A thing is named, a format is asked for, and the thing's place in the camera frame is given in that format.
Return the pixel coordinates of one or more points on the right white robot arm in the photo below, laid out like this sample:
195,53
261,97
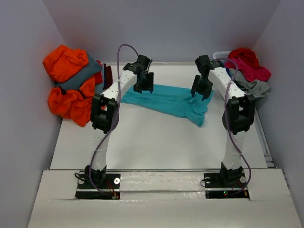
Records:
238,116

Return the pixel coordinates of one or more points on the magenta t shirt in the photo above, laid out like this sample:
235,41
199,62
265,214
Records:
250,73

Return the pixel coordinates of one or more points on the teal t shirt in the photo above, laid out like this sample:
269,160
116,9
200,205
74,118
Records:
175,101

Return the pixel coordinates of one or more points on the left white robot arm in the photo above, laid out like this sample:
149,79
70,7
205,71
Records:
105,112

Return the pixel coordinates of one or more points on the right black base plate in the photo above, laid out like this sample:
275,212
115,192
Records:
216,189

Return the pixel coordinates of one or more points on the grey t shirt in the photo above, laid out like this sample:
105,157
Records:
256,88

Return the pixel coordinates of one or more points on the orange t shirt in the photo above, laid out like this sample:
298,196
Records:
62,64

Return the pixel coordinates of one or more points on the white plastic laundry basket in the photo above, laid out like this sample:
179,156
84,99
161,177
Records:
221,54

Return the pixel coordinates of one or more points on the red t shirt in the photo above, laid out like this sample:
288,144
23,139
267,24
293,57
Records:
247,55

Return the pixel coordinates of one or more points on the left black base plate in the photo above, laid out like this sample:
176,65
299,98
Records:
109,190

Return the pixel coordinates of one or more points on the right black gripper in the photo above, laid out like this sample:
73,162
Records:
196,88

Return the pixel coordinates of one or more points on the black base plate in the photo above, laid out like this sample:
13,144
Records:
216,189
109,190

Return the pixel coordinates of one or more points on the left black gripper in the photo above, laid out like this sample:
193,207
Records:
147,86

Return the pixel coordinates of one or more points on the dark red folded shirt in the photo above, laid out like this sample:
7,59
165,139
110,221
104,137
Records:
104,76

